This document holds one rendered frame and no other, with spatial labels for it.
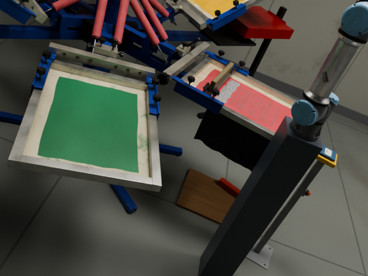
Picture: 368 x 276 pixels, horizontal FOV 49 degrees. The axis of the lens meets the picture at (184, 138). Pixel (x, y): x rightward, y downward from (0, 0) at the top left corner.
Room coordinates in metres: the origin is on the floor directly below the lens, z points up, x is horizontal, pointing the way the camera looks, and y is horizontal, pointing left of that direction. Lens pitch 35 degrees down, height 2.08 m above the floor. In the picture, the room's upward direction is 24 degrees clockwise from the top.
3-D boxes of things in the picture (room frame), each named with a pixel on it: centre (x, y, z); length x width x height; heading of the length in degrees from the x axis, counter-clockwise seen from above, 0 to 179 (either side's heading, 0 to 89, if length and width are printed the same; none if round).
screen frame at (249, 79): (2.28, -0.27, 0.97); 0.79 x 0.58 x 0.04; 80
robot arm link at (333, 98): (1.72, -0.51, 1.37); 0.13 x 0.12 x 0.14; 151
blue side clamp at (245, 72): (2.60, -0.08, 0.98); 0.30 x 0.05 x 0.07; 80
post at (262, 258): (2.06, -0.80, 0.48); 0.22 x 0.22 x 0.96; 80
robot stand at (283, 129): (1.73, -0.51, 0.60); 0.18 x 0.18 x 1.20; 4
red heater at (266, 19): (3.55, -0.15, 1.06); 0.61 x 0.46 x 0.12; 140
